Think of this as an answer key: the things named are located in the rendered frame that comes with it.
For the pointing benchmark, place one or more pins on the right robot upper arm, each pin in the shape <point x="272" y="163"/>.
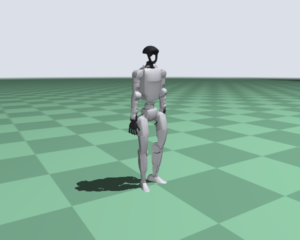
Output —
<point x="136" y="79"/>

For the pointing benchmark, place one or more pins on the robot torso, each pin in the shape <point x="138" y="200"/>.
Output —
<point x="150" y="86"/>

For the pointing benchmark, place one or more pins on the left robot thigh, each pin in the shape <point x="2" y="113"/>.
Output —
<point x="161" y="132"/>

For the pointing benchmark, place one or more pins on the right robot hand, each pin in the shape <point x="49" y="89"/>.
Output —
<point x="133" y="126"/>

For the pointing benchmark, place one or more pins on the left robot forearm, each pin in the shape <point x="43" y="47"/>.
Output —
<point x="162" y="105"/>

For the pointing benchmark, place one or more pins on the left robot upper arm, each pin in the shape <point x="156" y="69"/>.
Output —
<point x="163" y="91"/>

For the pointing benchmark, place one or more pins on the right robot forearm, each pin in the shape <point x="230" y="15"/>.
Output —
<point x="134" y="106"/>

